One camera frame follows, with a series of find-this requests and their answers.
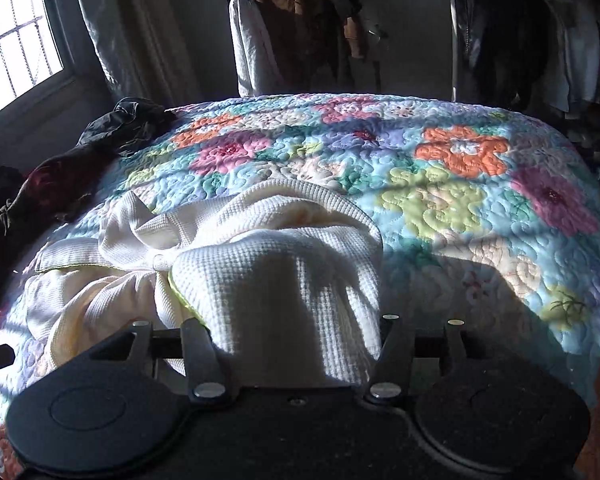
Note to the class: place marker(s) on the dark green crumpled garment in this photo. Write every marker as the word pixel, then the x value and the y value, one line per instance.
pixel 125 125

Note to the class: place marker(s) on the floral quilted bedspread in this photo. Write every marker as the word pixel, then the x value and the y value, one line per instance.
pixel 430 195

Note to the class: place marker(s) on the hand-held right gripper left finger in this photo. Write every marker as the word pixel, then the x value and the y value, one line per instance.
pixel 196 347

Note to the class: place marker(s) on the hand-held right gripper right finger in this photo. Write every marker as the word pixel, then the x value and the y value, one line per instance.
pixel 397 342

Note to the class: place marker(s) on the white hanging garment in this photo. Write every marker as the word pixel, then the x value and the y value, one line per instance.
pixel 252 55

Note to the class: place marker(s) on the white hanging shirt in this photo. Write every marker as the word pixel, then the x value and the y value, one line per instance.
pixel 575 45

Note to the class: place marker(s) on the olive crumpled garment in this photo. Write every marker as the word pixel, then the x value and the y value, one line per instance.
pixel 0 230

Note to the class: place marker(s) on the barred window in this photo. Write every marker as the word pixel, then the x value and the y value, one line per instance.
pixel 15 30

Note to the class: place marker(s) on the brown hanging garment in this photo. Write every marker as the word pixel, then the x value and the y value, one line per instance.
pixel 305 25

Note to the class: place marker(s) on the dark hanging clothes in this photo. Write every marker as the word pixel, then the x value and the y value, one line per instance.
pixel 500 35

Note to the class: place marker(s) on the cream waffle knit robe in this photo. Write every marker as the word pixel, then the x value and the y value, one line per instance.
pixel 280 280

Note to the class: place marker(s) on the pale curtain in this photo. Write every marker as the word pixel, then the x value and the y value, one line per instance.
pixel 130 25

